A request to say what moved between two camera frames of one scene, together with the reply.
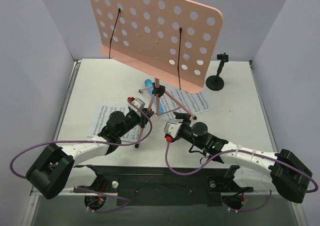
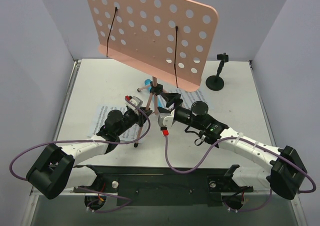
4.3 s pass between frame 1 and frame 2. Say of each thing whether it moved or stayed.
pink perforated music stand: stayed
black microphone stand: stayed
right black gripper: moved
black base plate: stayed
